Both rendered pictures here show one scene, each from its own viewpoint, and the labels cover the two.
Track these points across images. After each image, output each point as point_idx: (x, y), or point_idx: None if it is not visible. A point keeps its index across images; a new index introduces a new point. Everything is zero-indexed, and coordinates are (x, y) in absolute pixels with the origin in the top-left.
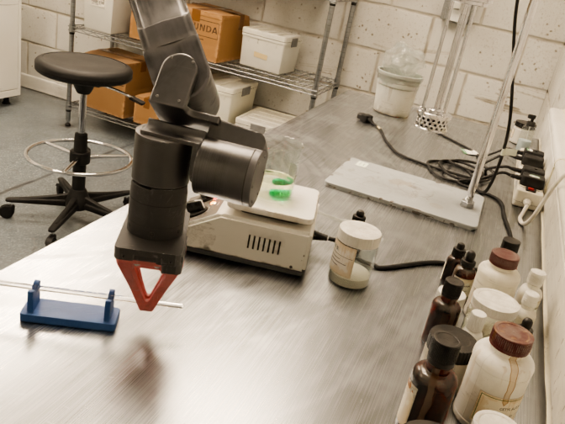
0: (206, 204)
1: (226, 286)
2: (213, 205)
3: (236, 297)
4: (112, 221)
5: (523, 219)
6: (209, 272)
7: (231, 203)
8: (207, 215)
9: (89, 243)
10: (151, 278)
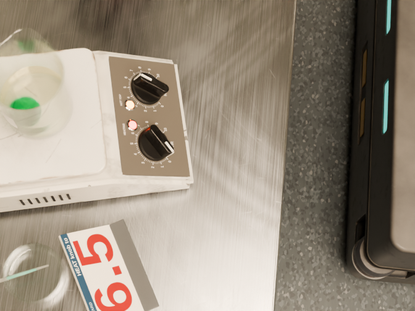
0: (142, 111)
1: (67, 27)
2: (125, 95)
3: (48, 11)
4: (269, 99)
5: None
6: (97, 47)
7: (85, 48)
8: (121, 59)
9: (258, 32)
10: (154, 0)
